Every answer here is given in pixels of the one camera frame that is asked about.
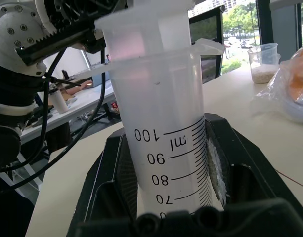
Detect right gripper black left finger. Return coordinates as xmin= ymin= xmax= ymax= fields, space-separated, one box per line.
xmin=67 ymin=130 xmax=139 ymax=237

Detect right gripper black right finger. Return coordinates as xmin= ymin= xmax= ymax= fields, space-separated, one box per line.
xmin=203 ymin=113 xmax=303 ymax=210

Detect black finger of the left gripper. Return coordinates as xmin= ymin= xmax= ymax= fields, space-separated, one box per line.
xmin=82 ymin=27 xmax=108 ymax=54

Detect translucent white syringe plunger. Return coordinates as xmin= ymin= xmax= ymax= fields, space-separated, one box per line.
xmin=94 ymin=0 xmax=195 ymax=61

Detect clear plastic graduated cylinder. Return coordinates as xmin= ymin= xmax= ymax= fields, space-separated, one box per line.
xmin=74 ymin=38 xmax=226 ymax=221

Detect clear measuring cup white grains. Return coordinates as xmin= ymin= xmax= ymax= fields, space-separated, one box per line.
xmin=247 ymin=43 xmax=281 ymax=85

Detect bystander's bare hand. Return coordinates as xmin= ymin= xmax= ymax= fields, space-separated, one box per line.
xmin=78 ymin=80 xmax=95 ymax=90

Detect thin red thread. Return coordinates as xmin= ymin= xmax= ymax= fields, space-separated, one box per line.
xmin=274 ymin=169 xmax=303 ymax=191

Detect white cylindrical bottle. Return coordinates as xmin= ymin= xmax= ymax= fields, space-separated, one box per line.
xmin=48 ymin=88 xmax=69 ymax=115

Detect crumpled clear plastic bag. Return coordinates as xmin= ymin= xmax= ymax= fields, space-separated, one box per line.
xmin=250 ymin=44 xmax=303 ymax=124

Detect white background desk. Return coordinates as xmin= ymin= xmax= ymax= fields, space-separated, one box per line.
xmin=20 ymin=71 xmax=124 ymax=145

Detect orange item inside bag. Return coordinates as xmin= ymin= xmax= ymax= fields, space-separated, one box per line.
xmin=288 ymin=45 xmax=303 ymax=100

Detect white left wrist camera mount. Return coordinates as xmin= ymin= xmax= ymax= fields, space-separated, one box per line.
xmin=0 ymin=0 xmax=57 ymax=76

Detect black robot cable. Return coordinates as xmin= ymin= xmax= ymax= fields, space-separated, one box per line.
xmin=0 ymin=48 xmax=69 ymax=173
xmin=0 ymin=48 xmax=107 ymax=197

